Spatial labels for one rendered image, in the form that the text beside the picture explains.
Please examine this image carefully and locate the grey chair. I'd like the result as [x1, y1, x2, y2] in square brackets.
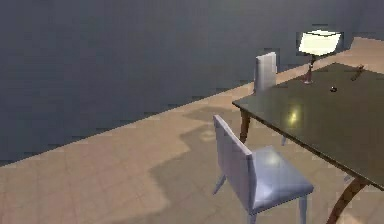
[253, 51, 288, 147]
[212, 114, 315, 224]

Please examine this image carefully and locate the dark green table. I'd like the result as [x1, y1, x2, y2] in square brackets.
[231, 62, 384, 224]

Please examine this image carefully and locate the white shade table lamp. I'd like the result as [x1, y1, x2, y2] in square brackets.
[296, 29, 344, 85]

